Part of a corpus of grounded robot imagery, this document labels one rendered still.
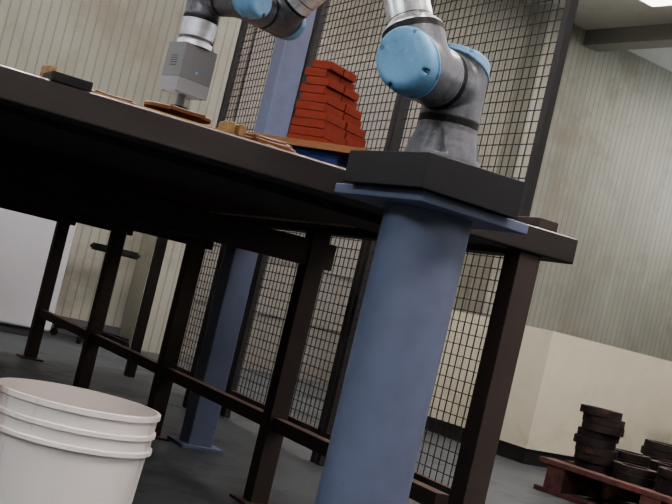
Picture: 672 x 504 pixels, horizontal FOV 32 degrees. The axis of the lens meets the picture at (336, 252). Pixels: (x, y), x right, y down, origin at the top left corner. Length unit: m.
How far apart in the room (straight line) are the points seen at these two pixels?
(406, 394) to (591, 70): 9.73
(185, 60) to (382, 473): 0.94
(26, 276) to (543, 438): 3.38
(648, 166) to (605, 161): 0.64
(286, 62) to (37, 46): 4.27
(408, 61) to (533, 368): 5.10
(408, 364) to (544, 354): 4.91
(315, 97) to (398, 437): 1.42
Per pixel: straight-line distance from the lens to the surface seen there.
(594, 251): 11.91
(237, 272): 4.45
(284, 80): 4.52
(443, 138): 2.20
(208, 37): 2.51
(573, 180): 11.62
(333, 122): 3.34
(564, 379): 7.16
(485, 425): 2.67
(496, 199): 2.15
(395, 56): 2.13
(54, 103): 2.20
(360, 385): 2.18
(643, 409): 7.72
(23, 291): 7.72
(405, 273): 2.16
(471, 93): 2.23
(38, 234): 7.71
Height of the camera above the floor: 0.63
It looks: 3 degrees up
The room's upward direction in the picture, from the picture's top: 13 degrees clockwise
